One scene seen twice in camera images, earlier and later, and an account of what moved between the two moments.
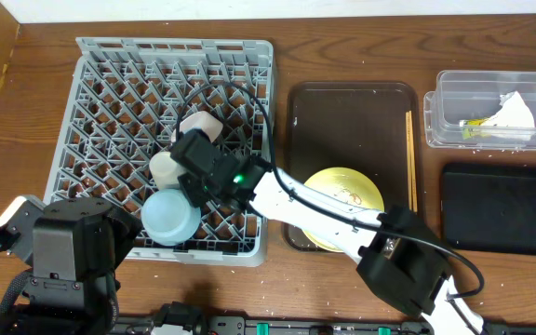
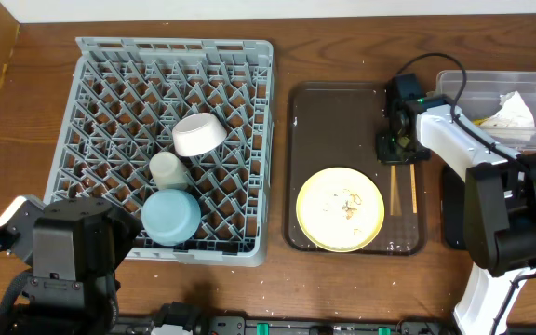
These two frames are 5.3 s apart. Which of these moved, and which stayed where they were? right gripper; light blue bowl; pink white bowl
Moved: right gripper
Stayed: light blue bowl; pink white bowl
